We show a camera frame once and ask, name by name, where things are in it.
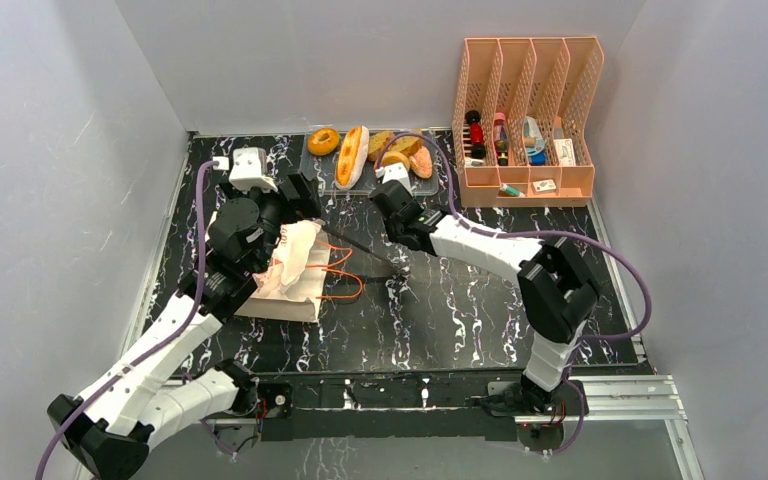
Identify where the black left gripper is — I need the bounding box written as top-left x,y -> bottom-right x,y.
222,171 -> 319,274

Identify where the printed white paper bag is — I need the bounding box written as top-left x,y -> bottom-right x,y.
235,220 -> 364,323

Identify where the tan fake bagel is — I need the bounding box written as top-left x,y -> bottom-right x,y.
380,151 -> 411,170

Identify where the long white orange bread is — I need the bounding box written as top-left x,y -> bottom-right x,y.
335,126 -> 370,190

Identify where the oval brown fake bread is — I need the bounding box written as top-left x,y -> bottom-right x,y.
409,147 -> 434,179

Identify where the clear plastic tray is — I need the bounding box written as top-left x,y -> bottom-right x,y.
300,129 -> 444,197

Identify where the round brown fake bread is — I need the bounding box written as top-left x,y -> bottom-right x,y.
367,130 -> 395,162

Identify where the yellow fake bread slice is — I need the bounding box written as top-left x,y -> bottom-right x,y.
389,130 -> 424,157

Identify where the orange fake bagel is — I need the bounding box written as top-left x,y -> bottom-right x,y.
306,127 -> 340,156

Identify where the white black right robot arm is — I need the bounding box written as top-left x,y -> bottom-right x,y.
369,180 -> 601,414

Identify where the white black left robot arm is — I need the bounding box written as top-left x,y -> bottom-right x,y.
35,170 -> 321,479

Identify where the green white tube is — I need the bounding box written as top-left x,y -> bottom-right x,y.
499,183 -> 526,198

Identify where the red black dumbbell toy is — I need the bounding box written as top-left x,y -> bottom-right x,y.
465,110 -> 487,159

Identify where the pink red bottle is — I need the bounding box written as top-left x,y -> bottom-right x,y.
493,112 -> 509,166

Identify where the small white card box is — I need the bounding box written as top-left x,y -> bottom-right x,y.
532,179 -> 557,194

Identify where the blue clear tape dispenser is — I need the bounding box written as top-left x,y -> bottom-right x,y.
523,116 -> 547,166

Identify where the orange desk file organizer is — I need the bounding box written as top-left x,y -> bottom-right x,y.
452,36 -> 605,208

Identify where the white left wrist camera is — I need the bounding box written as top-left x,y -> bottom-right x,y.
212,147 -> 277,193

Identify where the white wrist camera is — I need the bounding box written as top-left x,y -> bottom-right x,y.
212,147 -> 277,193
375,162 -> 413,193

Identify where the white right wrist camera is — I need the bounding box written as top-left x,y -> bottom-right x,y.
375,162 -> 413,193

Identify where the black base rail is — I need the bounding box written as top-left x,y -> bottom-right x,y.
260,368 -> 589,448

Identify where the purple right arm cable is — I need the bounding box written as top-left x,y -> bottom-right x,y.
373,132 -> 654,458

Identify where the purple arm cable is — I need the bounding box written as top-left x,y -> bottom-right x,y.
34,158 -> 220,480
373,132 -> 654,458

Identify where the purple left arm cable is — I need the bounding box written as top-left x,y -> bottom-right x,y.
34,158 -> 220,480

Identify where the aluminium frame rail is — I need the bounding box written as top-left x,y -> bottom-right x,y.
79,374 -> 703,480

